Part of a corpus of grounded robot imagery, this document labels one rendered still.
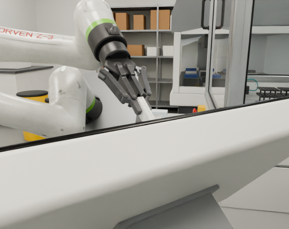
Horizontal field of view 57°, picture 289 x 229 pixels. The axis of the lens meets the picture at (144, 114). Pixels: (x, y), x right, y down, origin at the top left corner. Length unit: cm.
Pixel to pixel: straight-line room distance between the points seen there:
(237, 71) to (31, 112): 61
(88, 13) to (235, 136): 57
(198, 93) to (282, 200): 137
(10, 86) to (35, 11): 237
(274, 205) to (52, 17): 587
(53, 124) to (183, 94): 139
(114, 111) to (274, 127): 89
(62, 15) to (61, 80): 524
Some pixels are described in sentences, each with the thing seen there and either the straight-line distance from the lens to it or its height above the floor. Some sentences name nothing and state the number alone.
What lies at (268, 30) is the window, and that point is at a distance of 76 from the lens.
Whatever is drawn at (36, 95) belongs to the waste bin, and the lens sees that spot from 377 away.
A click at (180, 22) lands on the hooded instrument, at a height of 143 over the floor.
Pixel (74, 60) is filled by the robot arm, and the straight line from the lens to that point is 85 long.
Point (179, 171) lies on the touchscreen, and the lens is 22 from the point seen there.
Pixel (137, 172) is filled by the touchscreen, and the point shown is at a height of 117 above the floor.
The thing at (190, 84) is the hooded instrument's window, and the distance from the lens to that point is 211.
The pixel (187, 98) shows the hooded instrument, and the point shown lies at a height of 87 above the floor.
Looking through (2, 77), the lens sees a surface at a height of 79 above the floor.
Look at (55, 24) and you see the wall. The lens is 627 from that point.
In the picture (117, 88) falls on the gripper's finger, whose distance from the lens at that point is 60.
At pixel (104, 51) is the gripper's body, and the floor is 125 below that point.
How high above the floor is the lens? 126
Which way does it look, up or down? 14 degrees down
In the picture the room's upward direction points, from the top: straight up
